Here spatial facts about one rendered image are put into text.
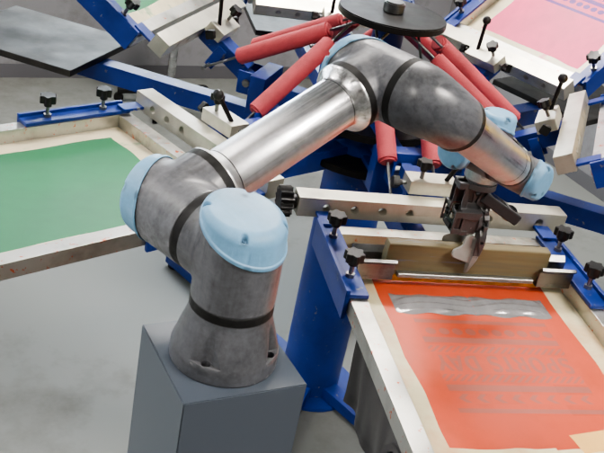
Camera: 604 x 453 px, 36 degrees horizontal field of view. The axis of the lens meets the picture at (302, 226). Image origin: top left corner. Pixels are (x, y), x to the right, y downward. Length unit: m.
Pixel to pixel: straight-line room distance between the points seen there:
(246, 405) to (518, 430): 0.64
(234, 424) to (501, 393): 0.69
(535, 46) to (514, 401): 1.73
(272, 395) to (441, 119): 0.49
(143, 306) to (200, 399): 2.29
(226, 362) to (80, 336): 2.12
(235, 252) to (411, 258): 0.90
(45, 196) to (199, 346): 1.00
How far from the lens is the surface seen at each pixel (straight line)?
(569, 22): 3.38
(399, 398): 1.67
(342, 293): 1.91
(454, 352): 1.89
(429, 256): 2.03
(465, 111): 1.47
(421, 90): 1.44
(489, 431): 1.72
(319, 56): 2.61
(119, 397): 3.10
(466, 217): 1.99
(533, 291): 2.19
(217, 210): 1.19
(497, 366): 1.89
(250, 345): 1.25
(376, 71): 1.47
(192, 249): 1.21
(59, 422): 3.00
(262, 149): 1.35
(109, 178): 2.28
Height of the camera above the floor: 1.99
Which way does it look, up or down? 28 degrees down
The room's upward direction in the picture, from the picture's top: 12 degrees clockwise
